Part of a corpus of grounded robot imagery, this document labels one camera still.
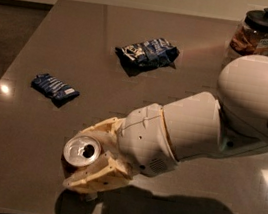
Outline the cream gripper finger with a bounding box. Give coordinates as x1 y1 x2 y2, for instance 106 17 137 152
78 117 124 149
63 151 133 194

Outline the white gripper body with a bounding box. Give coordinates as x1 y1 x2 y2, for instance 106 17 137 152
117 103 177 178

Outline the orange soda can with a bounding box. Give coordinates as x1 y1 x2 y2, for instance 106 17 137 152
63 134 102 168

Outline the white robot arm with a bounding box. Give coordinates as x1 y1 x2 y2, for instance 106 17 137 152
63 55 268 195

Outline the small blue snack bag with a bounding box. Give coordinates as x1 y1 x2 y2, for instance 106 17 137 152
31 73 79 102

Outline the blue chip bag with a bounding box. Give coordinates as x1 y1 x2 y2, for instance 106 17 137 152
115 38 180 69

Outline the glass jar with black lid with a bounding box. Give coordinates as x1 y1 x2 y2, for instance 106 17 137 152
230 7 268 56

